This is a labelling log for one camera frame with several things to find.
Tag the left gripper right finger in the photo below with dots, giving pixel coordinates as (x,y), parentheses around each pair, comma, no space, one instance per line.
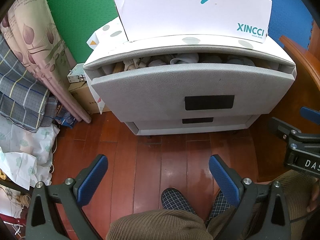
(227,179)

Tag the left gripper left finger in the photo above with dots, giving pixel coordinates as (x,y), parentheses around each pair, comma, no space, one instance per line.
(88,180)

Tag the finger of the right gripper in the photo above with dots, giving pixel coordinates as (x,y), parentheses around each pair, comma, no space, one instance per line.
(280,129)
(310,114)

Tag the wooden drawer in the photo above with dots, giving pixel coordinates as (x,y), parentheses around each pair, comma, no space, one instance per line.
(198,90)

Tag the pale green underwear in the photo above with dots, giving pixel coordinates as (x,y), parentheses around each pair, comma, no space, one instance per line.
(185,58)

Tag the lower grey drawer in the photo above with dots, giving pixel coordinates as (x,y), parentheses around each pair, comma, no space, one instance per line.
(198,125)

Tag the person right hand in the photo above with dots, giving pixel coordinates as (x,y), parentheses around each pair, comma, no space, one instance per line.
(314,202)

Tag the plaid slipper right foot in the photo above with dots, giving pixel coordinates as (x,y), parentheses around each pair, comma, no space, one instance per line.
(220,205)

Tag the plaid slipper foot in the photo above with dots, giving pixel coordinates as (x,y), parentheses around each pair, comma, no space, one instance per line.
(173,199)
(220,205)

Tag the plaid slipper left foot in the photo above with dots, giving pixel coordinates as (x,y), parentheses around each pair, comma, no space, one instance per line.
(173,199)

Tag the blue snack packet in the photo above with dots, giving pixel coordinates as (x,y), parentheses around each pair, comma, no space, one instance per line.
(64,118)

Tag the white floral bedding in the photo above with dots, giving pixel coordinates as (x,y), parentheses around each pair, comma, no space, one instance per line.
(27,157)

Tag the brown cardboard box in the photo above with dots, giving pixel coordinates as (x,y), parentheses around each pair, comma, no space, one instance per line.
(80,91)

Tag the light blue rolled socks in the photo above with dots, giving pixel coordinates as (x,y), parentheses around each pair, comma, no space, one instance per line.
(233,59)

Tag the grey plaid blanket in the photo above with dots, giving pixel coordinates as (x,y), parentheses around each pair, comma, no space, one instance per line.
(24,99)

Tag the small patterned box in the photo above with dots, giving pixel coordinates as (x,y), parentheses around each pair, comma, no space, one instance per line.
(77,74)

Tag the beige bundled bra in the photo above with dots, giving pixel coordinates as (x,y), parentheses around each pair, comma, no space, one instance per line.
(132,64)

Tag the white paper with triangle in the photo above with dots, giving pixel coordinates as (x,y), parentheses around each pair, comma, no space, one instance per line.
(93,40)

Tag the floral pink curtain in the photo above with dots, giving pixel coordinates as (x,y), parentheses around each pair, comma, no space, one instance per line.
(31,33)

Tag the wooden chair frame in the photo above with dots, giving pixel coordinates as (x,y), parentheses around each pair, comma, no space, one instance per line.
(308,58)

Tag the brown corduroy right leg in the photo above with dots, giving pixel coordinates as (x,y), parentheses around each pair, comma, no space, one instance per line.
(297,188)

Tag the brown corduroy leg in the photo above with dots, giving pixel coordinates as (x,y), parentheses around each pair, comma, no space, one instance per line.
(297,188)
(159,224)

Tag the brown corduroy left leg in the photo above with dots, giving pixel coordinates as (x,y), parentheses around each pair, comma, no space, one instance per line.
(159,224)

